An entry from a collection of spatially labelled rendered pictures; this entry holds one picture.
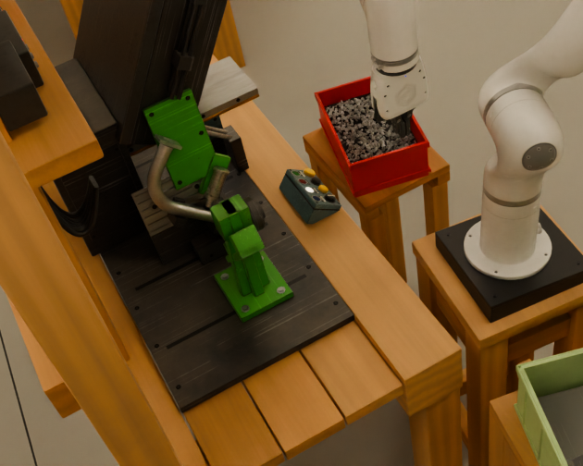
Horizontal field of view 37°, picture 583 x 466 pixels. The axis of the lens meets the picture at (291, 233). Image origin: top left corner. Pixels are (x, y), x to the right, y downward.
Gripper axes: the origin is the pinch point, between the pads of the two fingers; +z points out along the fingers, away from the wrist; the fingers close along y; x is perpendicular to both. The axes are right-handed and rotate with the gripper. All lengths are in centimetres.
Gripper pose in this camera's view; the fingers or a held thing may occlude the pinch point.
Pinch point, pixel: (401, 125)
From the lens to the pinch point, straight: 170.5
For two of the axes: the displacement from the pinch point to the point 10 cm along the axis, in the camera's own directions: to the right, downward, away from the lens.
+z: 1.6, 6.5, 7.4
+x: -4.6, -6.1, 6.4
